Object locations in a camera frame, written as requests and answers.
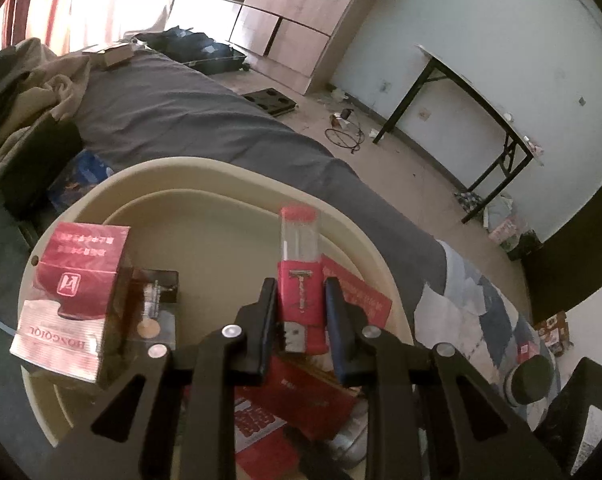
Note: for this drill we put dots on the beige crumpled blanket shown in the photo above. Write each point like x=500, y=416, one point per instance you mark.
x=37, y=88

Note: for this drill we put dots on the black foam tray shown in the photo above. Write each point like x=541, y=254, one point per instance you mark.
x=271, y=101

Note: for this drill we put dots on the red Hongqiqu cigarette box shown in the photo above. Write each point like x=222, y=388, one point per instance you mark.
x=71, y=317

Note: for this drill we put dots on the beige plastic basin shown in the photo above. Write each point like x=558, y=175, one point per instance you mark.
x=217, y=226

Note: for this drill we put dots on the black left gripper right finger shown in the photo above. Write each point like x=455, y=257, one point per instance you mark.
x=430, y=412

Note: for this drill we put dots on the dark red Huangshan box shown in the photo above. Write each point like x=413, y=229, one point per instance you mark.
x=148, y=313

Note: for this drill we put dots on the black round tin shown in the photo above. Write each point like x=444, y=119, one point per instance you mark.
x=529, y=381

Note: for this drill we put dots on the wooden wardrobe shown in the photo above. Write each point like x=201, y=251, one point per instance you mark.
x=298, y=43

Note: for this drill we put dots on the pink plastic bag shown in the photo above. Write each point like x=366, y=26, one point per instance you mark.
x=508, y=231

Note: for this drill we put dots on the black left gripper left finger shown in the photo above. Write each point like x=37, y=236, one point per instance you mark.
x=171, y=414

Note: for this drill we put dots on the checkered cloth on floor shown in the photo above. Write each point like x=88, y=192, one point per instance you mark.
x=469, y=201

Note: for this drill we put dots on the red envelope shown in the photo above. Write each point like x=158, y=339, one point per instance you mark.
x=356, y=289

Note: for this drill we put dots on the dark door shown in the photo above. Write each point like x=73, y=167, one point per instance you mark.
x=567, y=268

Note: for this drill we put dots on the black rectangular box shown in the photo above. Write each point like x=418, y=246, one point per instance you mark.
x=572, y=427

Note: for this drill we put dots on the black leg folding table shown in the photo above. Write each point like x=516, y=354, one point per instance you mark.
x=475, y=142

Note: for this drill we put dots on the open black suitcase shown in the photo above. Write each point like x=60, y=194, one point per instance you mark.
x=195, y=50

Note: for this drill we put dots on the red double happiness box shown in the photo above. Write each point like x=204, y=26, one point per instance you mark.
x=295, y=395

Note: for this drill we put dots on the dark grey bed sheet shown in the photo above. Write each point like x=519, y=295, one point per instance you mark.
x=154, y=108

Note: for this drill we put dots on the printed cardboard box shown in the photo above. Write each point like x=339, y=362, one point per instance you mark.
x=554, y=331

